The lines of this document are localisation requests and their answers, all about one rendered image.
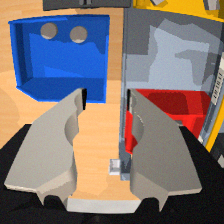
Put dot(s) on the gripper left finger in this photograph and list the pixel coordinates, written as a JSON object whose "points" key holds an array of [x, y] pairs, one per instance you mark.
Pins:
{"points": [[39, 159]]}

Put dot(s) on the grey round disc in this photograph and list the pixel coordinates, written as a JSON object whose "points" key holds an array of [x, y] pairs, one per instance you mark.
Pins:
{"points": [[49, 30], [78, 34]]}

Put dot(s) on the blue bin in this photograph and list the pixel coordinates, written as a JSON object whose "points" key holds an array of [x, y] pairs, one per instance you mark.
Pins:
{"points": [[49, 70]]}

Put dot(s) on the yellow flat bar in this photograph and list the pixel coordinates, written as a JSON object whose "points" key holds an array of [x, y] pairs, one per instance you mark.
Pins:
{"points": [[216, 126]]}

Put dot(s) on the red open bin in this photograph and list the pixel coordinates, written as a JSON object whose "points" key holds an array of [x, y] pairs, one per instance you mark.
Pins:
{"points": [[188, 106]]}

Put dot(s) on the black case with orange latches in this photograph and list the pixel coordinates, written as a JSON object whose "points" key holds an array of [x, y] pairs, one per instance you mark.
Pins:
{"points": [[217, 149]]}

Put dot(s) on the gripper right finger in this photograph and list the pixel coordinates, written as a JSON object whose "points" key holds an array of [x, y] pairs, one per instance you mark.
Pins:
{"points": [[171, 164]]}

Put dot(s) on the yellow open bin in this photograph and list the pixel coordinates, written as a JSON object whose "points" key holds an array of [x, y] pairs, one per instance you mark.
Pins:
{"points": [[196, 6]]}

